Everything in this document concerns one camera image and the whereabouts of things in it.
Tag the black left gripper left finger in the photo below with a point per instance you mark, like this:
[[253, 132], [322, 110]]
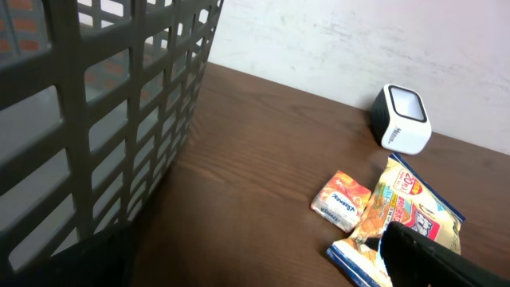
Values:
[[105, 259]]

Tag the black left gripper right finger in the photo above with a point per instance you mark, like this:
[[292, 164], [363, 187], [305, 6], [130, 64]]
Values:
[[412, 259]]

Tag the yellow snack bag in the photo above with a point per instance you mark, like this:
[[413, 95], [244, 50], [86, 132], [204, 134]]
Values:
[[400, 195]]

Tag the small orange snack packet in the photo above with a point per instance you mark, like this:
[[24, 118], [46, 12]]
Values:
[[341, 201]]

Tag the white barcode scanner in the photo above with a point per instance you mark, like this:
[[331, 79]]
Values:
[[399, 120]]

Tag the grey plastic shopping basket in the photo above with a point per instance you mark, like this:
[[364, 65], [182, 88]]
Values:
[[96, 101]]

